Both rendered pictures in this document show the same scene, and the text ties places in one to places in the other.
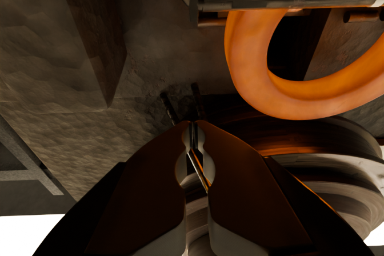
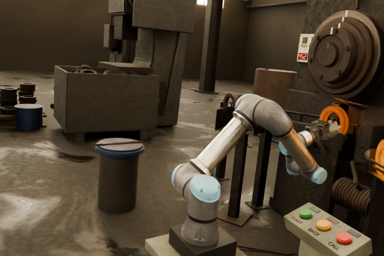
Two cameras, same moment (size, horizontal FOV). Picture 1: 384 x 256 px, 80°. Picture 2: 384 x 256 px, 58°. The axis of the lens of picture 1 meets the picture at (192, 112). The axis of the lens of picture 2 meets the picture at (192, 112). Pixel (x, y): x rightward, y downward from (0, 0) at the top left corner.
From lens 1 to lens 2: 189 cm
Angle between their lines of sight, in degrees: 80
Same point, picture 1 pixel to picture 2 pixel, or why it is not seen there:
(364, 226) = not seen: hidden behind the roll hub
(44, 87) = (366, 131)
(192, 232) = (351, 75)
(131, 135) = not seen: outside the picture
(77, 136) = not seen: outside the picture
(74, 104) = (363, 126)
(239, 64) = (343, 123)
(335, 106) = (329, 108)
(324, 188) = (326, 88)
